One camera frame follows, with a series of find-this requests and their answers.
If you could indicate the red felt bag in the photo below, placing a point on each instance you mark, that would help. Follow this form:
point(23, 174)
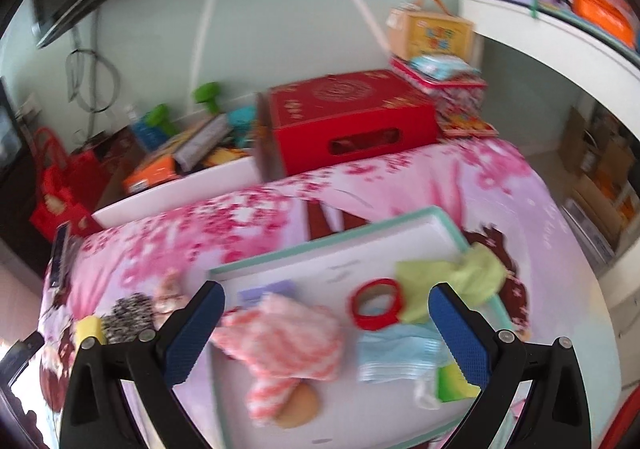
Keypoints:
point(65, 189)

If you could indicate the green dumbbell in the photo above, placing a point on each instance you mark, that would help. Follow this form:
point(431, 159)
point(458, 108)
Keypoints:
point(207, 96)
point(160, 119)

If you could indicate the orange packet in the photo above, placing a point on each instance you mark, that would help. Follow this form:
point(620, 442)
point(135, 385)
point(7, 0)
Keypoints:
point(605, 6)

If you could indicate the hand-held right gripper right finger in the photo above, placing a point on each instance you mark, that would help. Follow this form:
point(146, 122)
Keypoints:
point(457, 334)

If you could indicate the white bed board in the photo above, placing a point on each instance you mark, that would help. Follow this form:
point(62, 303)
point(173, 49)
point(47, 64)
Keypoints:
point(190, 191)

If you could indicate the large red box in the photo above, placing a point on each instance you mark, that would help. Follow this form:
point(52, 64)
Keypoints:
point(350, 119)

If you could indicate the grey flat box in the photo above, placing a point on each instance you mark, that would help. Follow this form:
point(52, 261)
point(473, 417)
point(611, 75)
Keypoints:
point(200, 144)

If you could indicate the water bottle with blue label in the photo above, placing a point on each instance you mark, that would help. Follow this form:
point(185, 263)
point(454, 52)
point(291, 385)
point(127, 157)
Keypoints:
point(142, 131)

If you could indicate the yellow cardboard box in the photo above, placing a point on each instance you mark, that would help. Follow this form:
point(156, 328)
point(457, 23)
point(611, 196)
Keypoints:
point(440, 36)

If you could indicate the light green cloth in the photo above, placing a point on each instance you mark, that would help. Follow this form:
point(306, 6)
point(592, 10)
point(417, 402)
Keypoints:
point(450, 274)

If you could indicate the leopard print cloth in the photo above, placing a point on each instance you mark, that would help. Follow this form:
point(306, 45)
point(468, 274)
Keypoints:
point(130, 319)

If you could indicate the blue face mask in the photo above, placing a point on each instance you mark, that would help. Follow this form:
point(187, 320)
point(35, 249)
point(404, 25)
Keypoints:
point(395, 354)

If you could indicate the red patterned box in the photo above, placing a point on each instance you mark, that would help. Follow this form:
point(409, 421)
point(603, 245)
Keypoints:
point(460, 96)

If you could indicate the orange box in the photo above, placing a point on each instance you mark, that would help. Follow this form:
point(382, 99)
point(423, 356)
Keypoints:
point(150, 176)

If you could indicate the green tissue pack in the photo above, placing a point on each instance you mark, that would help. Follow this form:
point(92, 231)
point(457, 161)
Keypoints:
point(450, 381)

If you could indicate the pink striped fuzzy cloth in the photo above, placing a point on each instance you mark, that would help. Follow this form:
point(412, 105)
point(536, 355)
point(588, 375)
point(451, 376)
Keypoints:
point(290, 344)

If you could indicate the printed blanket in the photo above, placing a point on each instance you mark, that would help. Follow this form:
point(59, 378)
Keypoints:
point(425, 179)

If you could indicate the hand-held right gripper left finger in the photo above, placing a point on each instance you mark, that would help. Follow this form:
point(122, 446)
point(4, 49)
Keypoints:
point(192, 334)

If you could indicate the white shelf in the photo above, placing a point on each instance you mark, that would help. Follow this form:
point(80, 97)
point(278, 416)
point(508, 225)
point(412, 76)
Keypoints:
point(550, 34)

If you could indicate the stack of cardboard boxes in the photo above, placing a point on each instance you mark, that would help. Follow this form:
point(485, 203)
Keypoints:
point(600, 179)

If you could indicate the brown round puff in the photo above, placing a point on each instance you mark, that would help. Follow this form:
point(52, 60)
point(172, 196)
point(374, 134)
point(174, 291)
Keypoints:
point(300, 409)

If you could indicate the smartphone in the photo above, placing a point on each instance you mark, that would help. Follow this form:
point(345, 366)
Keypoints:
point(61, 254)

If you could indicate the light blue wipes packet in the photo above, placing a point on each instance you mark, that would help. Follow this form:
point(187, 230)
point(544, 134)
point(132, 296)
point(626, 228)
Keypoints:
point(440, 66)

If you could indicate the white tray with teal rim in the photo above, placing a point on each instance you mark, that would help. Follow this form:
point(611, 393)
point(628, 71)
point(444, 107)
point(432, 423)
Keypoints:
point(320, 259)

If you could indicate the red tape roll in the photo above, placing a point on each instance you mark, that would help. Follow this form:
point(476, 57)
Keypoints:
point(360, 314)

